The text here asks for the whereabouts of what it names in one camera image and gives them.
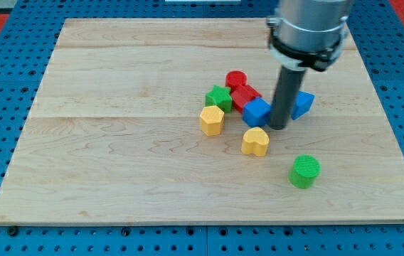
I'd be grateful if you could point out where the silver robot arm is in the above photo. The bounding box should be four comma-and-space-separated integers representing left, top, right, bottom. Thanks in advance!
266, 0, 354, 72

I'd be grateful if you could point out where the yellow hexagon block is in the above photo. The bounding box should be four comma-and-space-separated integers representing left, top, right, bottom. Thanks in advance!
199, 105, 225, 136

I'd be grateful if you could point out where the green star block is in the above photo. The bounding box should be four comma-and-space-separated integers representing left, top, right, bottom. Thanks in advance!
205, 85, 233, 113

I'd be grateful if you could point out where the red cube block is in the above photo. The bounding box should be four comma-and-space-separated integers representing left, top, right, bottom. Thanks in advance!
230, 85, 262, 113

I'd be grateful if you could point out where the yellow heart block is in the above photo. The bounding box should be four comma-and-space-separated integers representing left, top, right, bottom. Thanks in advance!
241, 127, 270, 156

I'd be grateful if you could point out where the blue cube block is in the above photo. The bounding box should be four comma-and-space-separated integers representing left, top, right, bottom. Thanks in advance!
243, 97, 271, 127

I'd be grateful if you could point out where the red cylinder block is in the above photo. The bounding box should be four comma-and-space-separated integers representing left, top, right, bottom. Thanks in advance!
225, 70, 248, 92

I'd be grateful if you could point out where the wooden board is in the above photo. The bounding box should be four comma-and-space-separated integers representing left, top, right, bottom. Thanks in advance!
0, 18, 404, 227

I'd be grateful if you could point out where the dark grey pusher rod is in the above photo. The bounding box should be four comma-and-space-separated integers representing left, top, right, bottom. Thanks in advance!
268, 66, 307, 130

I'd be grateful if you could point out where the blue triangle block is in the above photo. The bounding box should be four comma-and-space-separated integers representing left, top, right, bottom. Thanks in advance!
291, 91, 315, 120

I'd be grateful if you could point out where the green cylinder block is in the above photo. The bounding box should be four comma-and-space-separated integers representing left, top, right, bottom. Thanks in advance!
288, 154, 321, 189

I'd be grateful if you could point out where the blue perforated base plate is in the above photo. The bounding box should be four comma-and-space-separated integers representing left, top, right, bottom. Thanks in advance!
0, 0, 404, 255

